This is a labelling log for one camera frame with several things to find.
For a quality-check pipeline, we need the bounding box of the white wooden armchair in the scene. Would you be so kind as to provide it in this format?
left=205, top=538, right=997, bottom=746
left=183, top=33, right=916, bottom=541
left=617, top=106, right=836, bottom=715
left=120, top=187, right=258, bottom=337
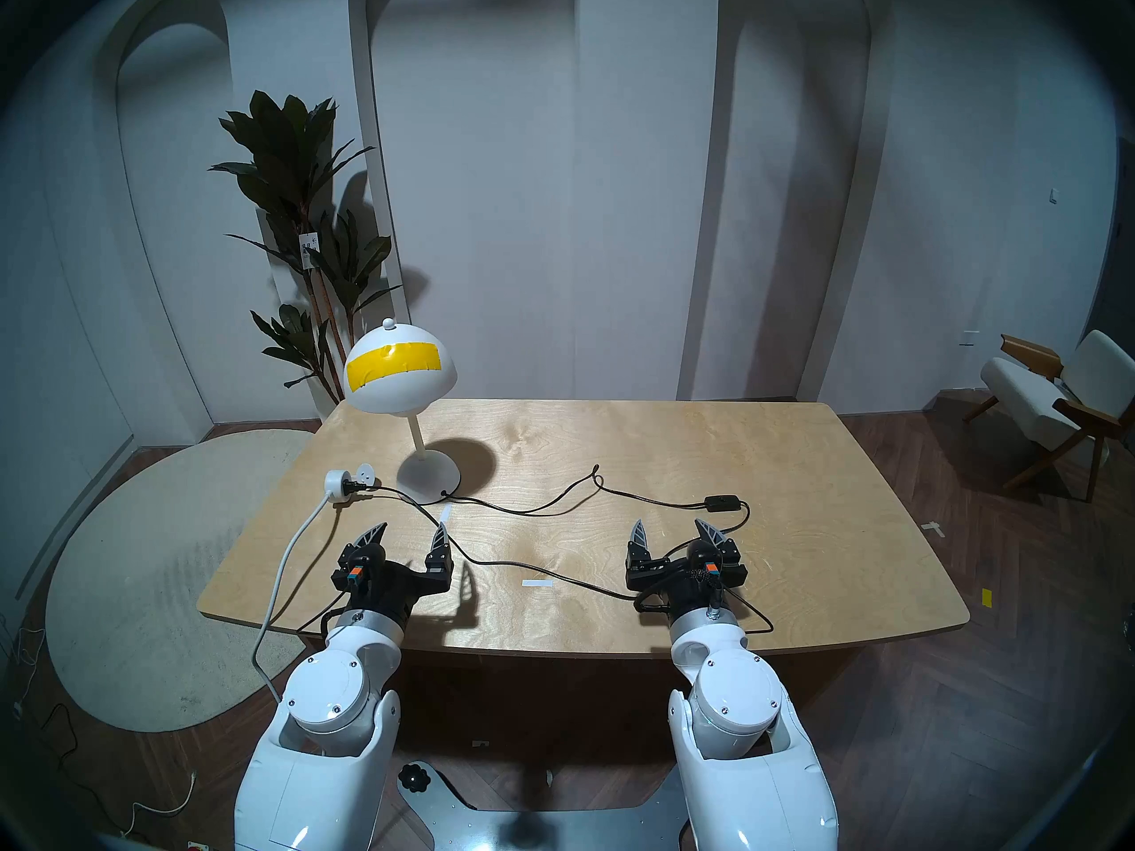
left=963, top=330, right=1135, bottom=503

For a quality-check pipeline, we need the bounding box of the black lamp power cord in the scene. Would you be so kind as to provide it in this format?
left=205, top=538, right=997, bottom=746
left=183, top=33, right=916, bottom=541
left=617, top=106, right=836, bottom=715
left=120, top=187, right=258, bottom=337
left=355, top=465, right=753, bottom=602

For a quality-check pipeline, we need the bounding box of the thin white floor cable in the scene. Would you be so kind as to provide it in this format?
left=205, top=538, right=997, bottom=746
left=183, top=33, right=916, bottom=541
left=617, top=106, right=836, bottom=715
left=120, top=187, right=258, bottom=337
left=120, top=772, right=196, bottom=837

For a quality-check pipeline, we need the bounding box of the white lamp with yellow tape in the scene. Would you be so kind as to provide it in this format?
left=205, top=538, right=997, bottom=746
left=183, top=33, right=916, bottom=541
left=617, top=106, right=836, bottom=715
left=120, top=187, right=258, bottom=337
left=342, top=319, right=462, bottom=504

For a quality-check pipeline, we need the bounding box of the beige oval rug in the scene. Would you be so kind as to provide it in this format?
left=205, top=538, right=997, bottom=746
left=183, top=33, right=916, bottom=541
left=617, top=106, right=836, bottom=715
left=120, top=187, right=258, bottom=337
left=44, top=429, right=322, bottom=733

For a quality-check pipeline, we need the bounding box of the tall green leafy plant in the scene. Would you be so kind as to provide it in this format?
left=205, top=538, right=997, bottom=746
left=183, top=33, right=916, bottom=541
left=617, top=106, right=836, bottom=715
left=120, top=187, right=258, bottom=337
left=209, top=90, right=404, bottom=407

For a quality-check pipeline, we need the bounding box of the white round extension socket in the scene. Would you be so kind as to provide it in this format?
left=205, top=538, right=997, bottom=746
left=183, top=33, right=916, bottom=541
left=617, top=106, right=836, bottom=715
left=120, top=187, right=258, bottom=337
left=324, top=462, right=378, bottom=504

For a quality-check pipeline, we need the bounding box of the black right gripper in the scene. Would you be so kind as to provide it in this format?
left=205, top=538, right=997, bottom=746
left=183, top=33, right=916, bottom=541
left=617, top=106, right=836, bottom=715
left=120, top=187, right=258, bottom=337
left=625, top=518, right=748, bottom=624

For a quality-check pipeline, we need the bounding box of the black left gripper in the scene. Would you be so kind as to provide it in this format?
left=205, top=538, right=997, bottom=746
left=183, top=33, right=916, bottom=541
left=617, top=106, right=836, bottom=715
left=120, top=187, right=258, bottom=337
left=331, top=522, right=455, bottom=633

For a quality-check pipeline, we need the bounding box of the black floor cable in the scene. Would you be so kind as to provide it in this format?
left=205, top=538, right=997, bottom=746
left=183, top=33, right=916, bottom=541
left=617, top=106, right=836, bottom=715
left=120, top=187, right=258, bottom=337
left=13, top=699, right=90, bottom=770

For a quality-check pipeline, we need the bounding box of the light wooden table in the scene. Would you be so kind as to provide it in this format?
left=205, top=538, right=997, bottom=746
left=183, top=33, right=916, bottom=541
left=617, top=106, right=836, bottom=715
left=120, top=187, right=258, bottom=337
left=197, top=400, right=970, bottom=660

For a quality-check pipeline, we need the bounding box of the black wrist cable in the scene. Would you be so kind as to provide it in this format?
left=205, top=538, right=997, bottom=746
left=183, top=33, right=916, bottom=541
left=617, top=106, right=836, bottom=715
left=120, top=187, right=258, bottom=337
left=634, top=588, right=774, bottom=636
left=297, top=592, right=351, bottom=633

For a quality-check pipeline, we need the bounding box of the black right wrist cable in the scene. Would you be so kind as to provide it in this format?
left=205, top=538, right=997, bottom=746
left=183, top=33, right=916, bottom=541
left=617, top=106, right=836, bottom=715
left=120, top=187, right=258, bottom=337
left=634, top=588, right=774, bottom=636

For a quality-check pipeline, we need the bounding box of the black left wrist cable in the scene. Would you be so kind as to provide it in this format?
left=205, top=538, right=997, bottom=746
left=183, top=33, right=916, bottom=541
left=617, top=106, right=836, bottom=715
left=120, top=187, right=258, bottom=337
left=297, top=592, right=351, bottom=633

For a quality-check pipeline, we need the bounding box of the white extension cable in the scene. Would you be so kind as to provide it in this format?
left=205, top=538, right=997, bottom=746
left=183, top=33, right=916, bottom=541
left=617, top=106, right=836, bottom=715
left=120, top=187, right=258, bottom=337
left=251, top=495, right=333, bottom=704

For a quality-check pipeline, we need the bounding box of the grey metal robot base plate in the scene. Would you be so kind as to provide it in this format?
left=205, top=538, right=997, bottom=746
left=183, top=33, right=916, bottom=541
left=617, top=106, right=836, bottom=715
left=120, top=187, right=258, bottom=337
left=396, top=761, right=693, bottom=851

